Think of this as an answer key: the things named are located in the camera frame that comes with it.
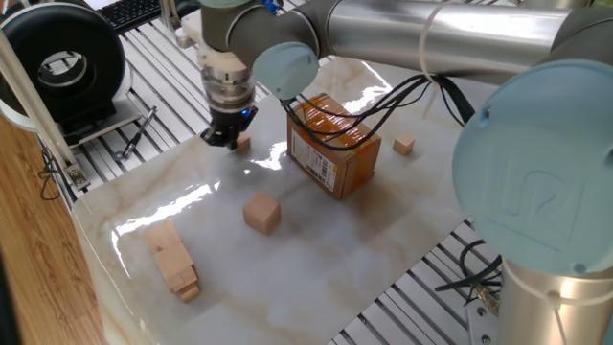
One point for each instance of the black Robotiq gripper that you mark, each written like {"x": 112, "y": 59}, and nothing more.
{"x": 232, "y": 123}

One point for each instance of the small wooden cube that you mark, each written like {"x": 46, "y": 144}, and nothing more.
{"x": 403, "y": 144}
{"x": 244, "y": 144}

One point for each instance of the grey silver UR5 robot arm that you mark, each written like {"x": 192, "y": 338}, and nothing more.
{"x": 407, "y": 33}

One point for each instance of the medium wooden cube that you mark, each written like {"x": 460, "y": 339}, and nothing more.
{"x": 261, "y": 213}

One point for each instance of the long wooden block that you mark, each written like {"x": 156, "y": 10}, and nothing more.
{"x": 170, "y": 254}

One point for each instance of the cardboard box with orange tape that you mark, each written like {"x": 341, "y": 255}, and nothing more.
{"x": 359, "y": 177}

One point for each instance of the small wooden block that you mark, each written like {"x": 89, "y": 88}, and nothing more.
{"x": 189, "y": 290}

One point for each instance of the white marble slab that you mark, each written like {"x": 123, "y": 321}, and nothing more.
{"x": 311, "y": 268}

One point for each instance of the black keyboard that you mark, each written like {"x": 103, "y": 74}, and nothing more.
{"x": 129, "y": 12}

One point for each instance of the metal corner bracket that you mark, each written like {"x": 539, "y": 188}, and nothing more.
{"x": 76, "y": 177}

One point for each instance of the aluminium frame post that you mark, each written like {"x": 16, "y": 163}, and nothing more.
{"x": 33, "y": 105}

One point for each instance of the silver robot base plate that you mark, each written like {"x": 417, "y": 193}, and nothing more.
{"x": 481, "y": 326}

